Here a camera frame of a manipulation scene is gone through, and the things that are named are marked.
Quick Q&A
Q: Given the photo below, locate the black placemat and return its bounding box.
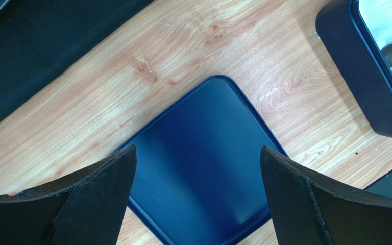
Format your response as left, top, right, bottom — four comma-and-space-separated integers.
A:
0, 1, 149, 122

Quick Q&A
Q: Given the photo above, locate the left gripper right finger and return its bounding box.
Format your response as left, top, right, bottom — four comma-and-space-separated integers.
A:
260, 146, 392, 244

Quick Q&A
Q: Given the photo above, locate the navy box lid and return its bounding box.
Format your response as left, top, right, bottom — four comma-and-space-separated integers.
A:
125, 75, 285, 244

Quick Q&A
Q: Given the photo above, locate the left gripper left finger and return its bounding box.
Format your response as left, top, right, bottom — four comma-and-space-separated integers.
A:
0, 145, 137, 244

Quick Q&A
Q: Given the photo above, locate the navy box with paper cups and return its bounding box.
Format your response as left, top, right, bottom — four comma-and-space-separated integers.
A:
315, 1, 392, 138

